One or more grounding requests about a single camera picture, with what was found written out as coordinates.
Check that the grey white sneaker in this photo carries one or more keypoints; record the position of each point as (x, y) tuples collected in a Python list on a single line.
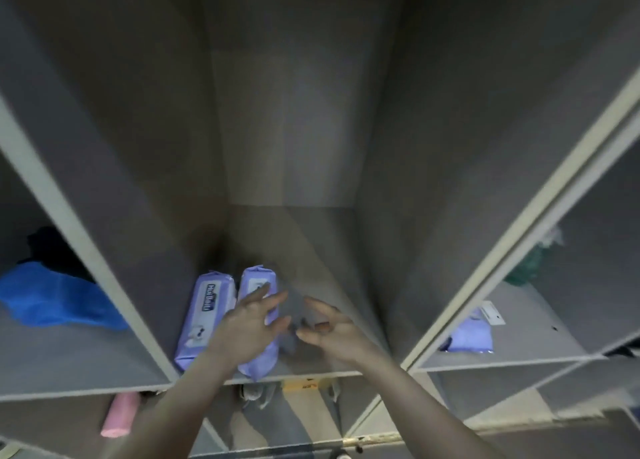
[(256, 394)]

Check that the blue plastic bag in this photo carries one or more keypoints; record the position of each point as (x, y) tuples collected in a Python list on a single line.
[(55, 298)]

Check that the green spray bottle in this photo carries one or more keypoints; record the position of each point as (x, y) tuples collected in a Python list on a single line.
[(527, 268)]

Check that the black fabric bundle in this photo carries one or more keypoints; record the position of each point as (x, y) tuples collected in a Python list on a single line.
[(57, 251)]

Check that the black and white sandal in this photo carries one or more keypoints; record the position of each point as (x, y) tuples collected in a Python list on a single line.
[(9, 448)]

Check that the brown cardboard box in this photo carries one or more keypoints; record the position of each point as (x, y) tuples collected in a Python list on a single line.
[(306, 385)]

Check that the pink tumbler bottle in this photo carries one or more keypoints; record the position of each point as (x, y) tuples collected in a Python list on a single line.
[(121, 416)]

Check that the person's left hand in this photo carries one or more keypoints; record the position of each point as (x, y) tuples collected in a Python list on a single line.
[(245, 331)]

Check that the person's left forearm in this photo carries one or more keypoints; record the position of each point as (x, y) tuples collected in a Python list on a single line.
[(170, 413)]

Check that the person's right forearm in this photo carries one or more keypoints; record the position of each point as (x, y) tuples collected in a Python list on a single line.
[(430, 413)]

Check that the white paper label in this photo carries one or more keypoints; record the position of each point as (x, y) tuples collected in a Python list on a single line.
[(493, 313)]

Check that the grey cubby shelf unit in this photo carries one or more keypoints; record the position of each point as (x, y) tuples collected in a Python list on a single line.
[(300, 98)]

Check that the person's right hand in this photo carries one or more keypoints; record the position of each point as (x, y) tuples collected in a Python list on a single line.
[(345, 338)]

